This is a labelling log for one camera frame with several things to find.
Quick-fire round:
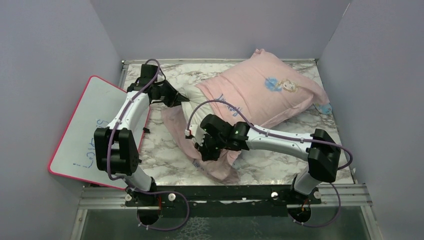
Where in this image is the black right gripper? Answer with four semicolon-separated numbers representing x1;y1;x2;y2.
195;134;227;163

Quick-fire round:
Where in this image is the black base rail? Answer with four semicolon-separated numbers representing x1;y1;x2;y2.
125;184;322;218

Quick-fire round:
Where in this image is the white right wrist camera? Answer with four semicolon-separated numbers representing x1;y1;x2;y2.
184;124;207;151

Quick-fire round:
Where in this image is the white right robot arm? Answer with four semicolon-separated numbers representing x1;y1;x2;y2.
184;114;341;204

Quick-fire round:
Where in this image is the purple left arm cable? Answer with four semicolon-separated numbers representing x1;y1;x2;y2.
105;58;191;232

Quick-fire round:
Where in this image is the blue plastic object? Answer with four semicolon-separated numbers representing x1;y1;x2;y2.
313;103;333;115

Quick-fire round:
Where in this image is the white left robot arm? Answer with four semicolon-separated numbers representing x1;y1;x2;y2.
93;59;189;206

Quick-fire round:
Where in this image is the white pillow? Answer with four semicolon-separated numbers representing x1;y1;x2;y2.
177;85;214;132

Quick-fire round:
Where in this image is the pink-framed whiteboard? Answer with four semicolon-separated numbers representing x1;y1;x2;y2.
48;75;152;191

